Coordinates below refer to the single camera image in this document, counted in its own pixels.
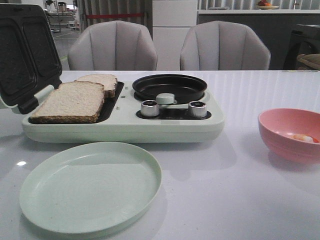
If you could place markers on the bread slice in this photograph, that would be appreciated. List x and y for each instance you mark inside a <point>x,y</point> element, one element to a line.
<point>109,81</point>
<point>72,103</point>

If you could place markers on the pink bowl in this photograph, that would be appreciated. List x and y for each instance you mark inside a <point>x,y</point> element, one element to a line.
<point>277,127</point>

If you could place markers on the breakfast maker hinged lid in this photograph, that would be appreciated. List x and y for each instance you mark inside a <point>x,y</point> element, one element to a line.
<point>29,61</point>

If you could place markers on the cooked shrimp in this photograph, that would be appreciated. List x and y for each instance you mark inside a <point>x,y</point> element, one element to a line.
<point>305,138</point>

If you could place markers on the mint green breakfast maker base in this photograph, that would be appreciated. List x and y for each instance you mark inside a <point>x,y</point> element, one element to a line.
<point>123,124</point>

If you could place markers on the left silver control knob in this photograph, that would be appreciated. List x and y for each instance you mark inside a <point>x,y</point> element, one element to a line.
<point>149,108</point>

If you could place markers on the silver control knob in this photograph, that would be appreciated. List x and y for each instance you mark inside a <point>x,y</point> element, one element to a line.
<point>197,109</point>
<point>149,108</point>

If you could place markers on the right silver control knob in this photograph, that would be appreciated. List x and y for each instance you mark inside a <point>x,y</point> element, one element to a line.
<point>197,109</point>

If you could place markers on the black round frying pan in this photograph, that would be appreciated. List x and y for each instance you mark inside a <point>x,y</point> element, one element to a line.
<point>185,88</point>

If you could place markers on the left grey upholstered chair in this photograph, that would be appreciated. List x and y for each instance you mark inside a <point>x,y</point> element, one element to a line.
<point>113,46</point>

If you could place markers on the grey upholstered chair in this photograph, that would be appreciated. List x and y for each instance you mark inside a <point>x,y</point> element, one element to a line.
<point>223,46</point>
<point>113,46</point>

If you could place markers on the right grey upholstered chair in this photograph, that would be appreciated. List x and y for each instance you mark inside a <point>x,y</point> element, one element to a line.
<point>223,46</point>

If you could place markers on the mint green round plate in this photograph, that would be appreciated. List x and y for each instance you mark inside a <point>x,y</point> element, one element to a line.
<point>95,188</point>

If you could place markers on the white cabinet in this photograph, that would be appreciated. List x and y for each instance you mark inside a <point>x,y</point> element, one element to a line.
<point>171,21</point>

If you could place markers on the fruit plate on counter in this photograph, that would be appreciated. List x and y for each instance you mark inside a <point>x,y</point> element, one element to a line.
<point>265,5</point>

